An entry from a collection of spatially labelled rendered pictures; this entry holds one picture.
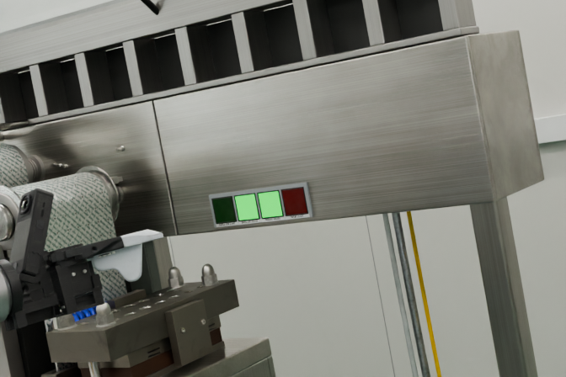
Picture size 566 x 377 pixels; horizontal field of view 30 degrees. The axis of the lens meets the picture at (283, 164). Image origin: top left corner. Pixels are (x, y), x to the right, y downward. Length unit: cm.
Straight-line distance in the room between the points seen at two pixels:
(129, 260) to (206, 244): 398
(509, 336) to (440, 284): 255
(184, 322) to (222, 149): 37
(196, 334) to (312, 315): 292
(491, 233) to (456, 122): 28
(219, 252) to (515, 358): 329
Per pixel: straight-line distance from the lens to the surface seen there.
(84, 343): 204
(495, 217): 208
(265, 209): 214
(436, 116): 193
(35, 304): 133
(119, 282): 230
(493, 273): 211
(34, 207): 135
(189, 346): 213
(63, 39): 247
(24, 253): 134
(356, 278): 486
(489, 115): 193
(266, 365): 226
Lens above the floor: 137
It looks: 3 degrees down
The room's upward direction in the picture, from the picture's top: 10 degrees counter-clockwise
